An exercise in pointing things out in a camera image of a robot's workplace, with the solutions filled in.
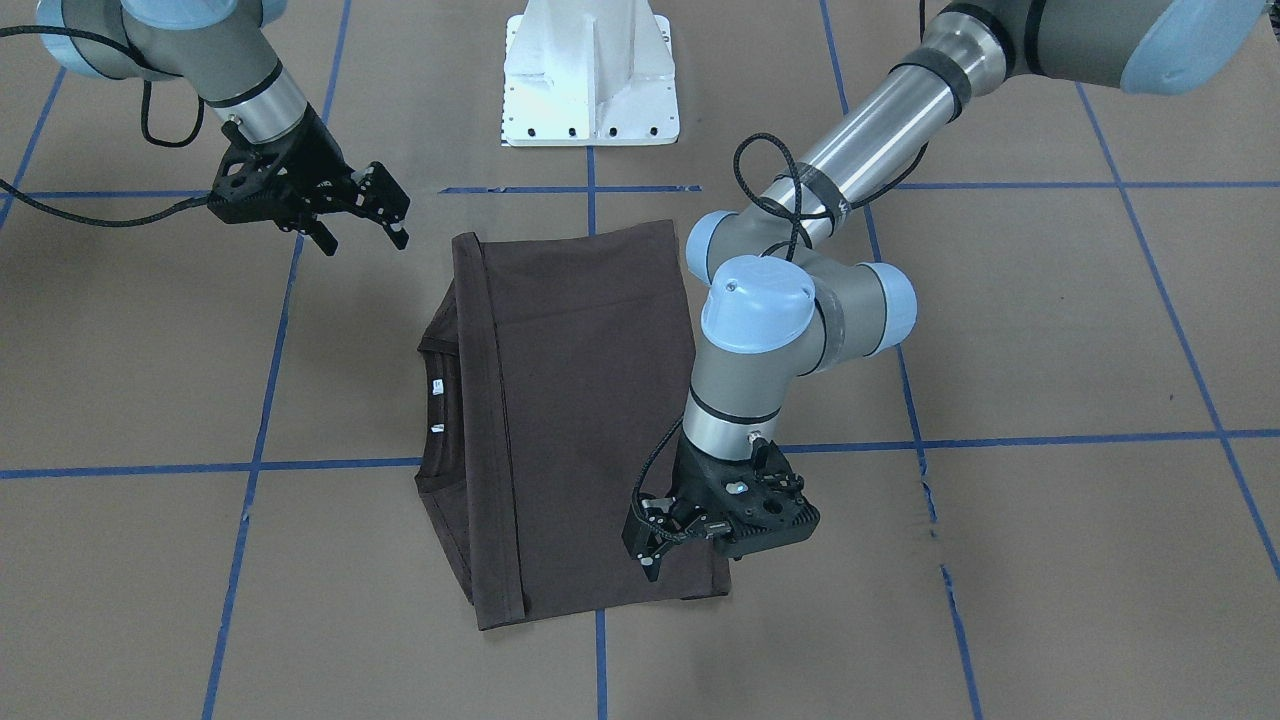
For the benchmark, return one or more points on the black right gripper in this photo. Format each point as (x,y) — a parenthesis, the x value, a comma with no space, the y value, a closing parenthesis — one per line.
(314,153)

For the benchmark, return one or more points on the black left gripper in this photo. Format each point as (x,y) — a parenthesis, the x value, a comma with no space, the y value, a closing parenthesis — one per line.
(692,487)

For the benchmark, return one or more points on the dark brown t-shirt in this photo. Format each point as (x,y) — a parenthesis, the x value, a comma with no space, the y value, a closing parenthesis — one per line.
(554,368)

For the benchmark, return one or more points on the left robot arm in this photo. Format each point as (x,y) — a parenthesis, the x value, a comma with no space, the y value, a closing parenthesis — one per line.
(1096,333)

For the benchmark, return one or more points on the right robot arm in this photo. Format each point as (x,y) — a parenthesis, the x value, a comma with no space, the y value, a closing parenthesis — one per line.
(217,46)

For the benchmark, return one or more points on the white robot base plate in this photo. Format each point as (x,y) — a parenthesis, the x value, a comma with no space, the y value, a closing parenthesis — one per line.
(589,73)

